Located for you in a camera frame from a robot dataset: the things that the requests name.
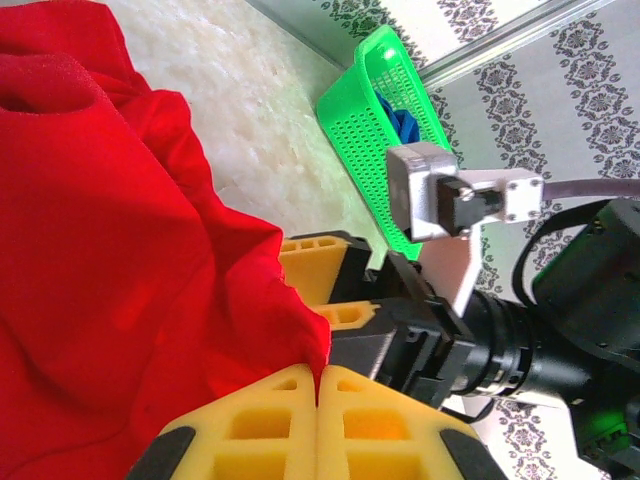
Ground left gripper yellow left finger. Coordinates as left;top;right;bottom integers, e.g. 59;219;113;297
124;363;319;480

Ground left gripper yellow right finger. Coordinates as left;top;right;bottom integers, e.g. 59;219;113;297
319;364;506;480

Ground red t-shirt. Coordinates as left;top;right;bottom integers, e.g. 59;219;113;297
0;0;334;480

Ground green plastic mesh basket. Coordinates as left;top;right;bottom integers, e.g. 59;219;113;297
315;24;464;261

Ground blue cloth garment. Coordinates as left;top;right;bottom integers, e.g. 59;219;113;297
375;89;421;146

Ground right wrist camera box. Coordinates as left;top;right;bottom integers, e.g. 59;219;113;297
387;141;546;316

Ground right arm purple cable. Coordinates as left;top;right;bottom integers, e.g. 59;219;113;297
542;177;640;202

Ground aluminium frame post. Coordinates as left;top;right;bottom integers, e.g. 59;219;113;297
419;0;616;84

